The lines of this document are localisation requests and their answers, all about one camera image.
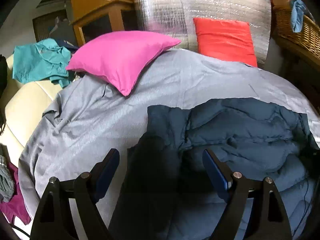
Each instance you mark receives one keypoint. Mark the blue cloth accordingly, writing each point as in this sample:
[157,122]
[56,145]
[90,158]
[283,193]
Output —
[297,15]

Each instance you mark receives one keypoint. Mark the black garment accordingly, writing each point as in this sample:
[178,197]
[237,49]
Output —
[2,75]

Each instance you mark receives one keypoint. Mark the magenta cloth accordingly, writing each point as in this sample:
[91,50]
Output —
[15,205]

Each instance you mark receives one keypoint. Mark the teal shirt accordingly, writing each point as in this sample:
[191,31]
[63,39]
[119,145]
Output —
[37,60]

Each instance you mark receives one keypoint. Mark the cream sofa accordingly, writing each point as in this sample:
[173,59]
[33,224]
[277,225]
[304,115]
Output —
[27,97]

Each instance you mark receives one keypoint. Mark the grey knitted sweater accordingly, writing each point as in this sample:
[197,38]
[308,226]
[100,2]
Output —
[6,180]

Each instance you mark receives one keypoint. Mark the wooden glass cabinet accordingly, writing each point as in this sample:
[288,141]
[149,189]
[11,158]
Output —
[107,8]

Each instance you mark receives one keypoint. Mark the dark blue garment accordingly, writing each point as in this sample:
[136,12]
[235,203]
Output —
[65,43]

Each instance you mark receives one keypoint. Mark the silver foil insulation mat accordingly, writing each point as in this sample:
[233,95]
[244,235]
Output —
[162,5]

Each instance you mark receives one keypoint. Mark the wicker basket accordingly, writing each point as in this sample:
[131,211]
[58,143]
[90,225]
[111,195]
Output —
[295,35]

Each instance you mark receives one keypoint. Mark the wooden lattice door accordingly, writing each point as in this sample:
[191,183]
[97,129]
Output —
[41,27]

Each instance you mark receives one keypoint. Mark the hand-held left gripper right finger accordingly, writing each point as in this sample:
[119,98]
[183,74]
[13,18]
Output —
[216,172]

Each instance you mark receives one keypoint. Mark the pink pillow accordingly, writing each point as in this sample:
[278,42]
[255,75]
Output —
[120,57]

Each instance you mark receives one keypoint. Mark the red pillow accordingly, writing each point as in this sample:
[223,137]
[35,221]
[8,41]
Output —
[222,40]

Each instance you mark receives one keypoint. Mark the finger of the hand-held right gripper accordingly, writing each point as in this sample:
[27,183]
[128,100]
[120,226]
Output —
[312,147]

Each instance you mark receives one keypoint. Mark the grey bed sheet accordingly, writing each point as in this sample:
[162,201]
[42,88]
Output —
[100,120]

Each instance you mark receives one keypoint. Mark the navy quilted jacket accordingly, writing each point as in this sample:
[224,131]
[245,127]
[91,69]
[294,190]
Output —
[237,130]

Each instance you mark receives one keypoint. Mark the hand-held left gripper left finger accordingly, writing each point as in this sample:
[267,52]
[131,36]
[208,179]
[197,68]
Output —
[110,165]

